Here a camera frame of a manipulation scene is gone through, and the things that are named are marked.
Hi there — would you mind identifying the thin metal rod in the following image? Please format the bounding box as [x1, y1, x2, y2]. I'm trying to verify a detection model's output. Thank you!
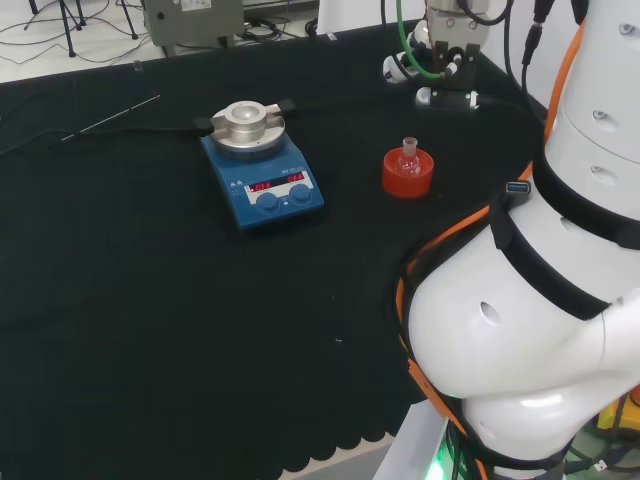
[60, 94, 162, 143]

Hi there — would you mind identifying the heater with blue base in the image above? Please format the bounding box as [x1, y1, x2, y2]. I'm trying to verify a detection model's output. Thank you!
[193, 99, 326, 237]

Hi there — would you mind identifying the black cloth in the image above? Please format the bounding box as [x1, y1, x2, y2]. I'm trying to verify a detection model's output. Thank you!
[0, 19, 551, 480]

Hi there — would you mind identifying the yellow stop button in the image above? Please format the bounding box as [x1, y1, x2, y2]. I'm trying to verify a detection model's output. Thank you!
[596, 393, 640, 442]

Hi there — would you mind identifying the grey base plate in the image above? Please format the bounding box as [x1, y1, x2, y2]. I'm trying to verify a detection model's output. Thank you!
[371, 401, 452, 480]

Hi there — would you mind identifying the grey metal box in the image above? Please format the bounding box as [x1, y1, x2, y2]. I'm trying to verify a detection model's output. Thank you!
[141, 0, 247, 58]

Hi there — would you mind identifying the clear glass round-bottom flask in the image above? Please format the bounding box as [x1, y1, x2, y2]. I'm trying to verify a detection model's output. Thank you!
[398, 136, 422, 178]

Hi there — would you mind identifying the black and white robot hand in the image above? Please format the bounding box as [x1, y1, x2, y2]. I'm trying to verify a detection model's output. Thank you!
[382, 21, 482, 110]

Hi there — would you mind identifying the black tripod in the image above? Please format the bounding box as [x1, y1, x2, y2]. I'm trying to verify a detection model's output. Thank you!
[26, 0, 87, 58]
[116, 0, 140, 40]

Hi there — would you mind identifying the red round flask ring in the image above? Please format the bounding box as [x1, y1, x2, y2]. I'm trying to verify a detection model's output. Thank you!
[381, 147, 435, 200]

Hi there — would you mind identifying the white panel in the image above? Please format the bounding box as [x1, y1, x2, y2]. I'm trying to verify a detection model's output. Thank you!
[317, 0, 384, 37]

